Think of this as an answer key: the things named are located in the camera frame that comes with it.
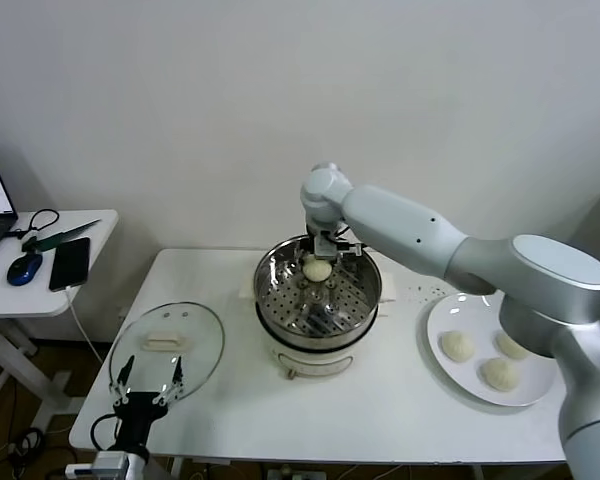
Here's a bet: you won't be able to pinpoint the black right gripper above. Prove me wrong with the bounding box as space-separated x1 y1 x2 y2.
297 225 349 269

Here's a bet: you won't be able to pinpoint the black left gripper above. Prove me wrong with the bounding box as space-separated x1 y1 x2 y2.
108 354 186 452

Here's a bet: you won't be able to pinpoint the white steamed baozi bun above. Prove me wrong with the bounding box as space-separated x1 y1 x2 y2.
479 357 522 393
302 254 333 282
494 330 531 360
439 330 476 363

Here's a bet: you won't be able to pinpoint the glass lid with cream handle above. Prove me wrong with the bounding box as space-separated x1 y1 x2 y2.
108 301 226 401

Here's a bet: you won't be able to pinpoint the stainless steel steamer basket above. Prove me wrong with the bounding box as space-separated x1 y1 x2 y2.
253 234 383 351

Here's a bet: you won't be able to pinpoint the white electric cooker pot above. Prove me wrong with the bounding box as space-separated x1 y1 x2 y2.
238 272 397 382

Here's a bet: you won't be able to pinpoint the black smartphone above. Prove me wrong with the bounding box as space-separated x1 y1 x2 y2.
48 237 92 294

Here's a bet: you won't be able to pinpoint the white side table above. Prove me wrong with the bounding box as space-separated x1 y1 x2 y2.
0 209 119 434

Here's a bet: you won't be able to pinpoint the white oval plate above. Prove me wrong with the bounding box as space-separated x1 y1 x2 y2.
426 292 556 407

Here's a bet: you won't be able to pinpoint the green blade knife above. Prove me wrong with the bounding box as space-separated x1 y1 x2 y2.
21 219 103 254

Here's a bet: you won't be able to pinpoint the blue computer mouse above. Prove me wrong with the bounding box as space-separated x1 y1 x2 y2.
7 253 45 288

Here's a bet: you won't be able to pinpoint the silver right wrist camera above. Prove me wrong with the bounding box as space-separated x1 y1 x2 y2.
313 233 365 259

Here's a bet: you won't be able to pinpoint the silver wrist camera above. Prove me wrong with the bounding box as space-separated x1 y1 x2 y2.
313 233 365 259
63 451 132 480

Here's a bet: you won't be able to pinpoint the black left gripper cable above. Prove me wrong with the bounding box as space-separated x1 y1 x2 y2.
90 412 124 454

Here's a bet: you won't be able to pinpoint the white charging cable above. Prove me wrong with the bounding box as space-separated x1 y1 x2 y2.
64 286 104 366

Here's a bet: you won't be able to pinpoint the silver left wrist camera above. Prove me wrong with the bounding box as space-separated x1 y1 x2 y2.
63 451 132 480

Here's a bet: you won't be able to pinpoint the black floor cables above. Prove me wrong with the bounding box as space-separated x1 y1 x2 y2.
7 424 84 480

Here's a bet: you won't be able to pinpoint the black looped cable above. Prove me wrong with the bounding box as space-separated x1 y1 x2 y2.
7 209 61 245

